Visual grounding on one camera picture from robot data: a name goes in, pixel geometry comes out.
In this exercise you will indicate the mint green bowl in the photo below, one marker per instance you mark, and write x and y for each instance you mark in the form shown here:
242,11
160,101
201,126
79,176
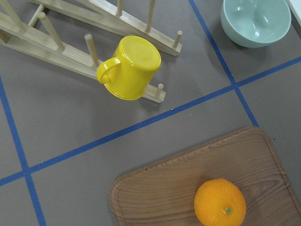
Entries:
255,23

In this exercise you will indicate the yellow mug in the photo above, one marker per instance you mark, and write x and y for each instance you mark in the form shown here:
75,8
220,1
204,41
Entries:
133,65

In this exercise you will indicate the orange fruit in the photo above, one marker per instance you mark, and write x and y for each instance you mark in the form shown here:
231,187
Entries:
219,202

